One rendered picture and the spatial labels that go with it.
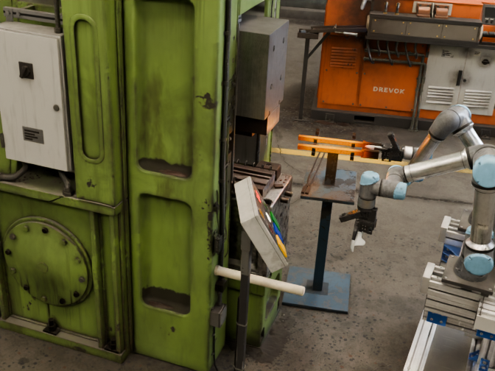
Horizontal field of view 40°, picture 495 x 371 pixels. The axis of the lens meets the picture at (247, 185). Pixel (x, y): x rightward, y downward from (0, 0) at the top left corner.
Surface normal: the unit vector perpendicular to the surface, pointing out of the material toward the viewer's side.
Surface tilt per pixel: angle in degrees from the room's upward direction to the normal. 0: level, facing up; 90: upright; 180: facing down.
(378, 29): 90
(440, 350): 0
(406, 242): 0
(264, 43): 90
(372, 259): 0
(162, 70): 89
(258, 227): 90
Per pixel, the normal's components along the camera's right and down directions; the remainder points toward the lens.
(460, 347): 0.05, -0.88
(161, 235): -0.33, 0.42
